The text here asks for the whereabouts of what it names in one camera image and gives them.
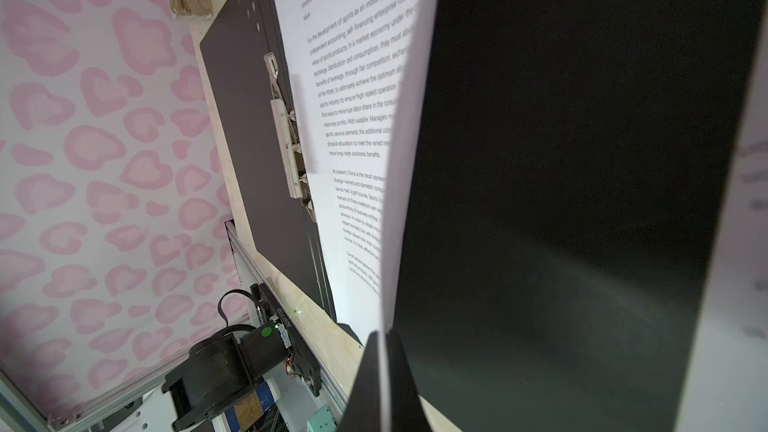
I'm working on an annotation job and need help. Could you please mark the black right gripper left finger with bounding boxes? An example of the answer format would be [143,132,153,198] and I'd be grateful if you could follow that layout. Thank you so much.
[337,332,381,432]

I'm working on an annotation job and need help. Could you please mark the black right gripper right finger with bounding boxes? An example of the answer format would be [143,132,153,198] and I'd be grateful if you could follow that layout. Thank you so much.
[386,330,432,432]

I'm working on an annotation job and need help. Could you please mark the grey and black file folder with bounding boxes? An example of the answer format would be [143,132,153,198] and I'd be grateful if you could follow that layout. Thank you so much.
[199,0,768,432]

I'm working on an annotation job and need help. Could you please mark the printed paper sheet corner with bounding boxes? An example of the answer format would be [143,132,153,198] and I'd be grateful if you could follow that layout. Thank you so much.
[275,0,436,339]

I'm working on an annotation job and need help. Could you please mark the printed paper sheet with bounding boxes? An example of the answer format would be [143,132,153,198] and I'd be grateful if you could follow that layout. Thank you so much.
[675,34,767,431]

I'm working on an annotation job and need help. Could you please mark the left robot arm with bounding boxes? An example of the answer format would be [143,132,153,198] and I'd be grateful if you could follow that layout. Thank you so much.
[161,321,288,431]

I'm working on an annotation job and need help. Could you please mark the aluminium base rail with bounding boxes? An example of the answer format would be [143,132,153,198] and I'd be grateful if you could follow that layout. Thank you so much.
[225,219,347,422]

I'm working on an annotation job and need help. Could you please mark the aluminium diagonal frame bar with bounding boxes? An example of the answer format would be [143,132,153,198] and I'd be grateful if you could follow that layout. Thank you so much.
[1,357,181,431]

